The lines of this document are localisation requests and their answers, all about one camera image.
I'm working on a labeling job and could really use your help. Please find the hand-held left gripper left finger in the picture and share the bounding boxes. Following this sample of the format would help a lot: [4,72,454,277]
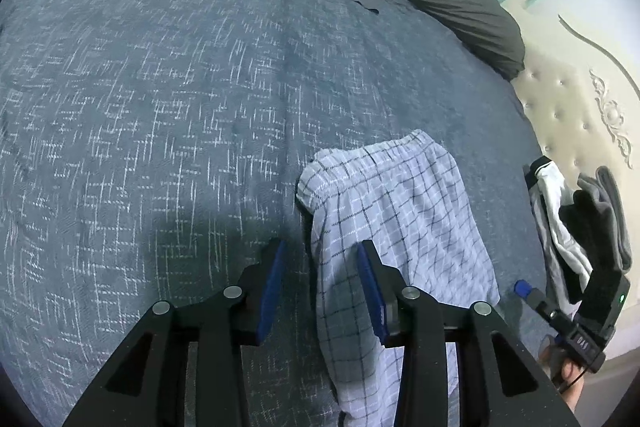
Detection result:
[62,237,288,427]

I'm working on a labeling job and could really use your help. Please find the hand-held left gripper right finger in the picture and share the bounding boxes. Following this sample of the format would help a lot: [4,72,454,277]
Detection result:
[355,239,581,427]

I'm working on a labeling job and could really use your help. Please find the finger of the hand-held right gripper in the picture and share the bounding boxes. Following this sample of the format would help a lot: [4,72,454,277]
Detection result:
[514,279,572,335]

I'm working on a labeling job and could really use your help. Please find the light blue plaid pants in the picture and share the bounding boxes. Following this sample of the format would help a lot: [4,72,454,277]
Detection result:
[296,130,501,427]

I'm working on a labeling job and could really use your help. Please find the white shorts with black waistband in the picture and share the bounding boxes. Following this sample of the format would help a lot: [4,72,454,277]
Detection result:
[522,157,593,303]

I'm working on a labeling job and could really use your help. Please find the person's right hand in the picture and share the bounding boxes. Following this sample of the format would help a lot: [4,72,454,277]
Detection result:
[540,337,587,423]

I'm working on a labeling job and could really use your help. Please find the folded black cloth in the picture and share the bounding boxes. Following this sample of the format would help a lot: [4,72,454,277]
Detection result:
[559,189,626,305]

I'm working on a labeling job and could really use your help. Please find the folded grey cloth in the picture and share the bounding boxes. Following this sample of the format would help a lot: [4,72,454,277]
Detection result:
[575,166,632,273]

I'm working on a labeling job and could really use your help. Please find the cream tufted headboard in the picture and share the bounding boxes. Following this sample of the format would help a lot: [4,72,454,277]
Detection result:
[502,0,640,268]

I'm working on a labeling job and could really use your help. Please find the blue patterned bed blanket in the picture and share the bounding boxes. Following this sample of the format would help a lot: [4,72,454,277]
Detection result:
[0,0,556,427]

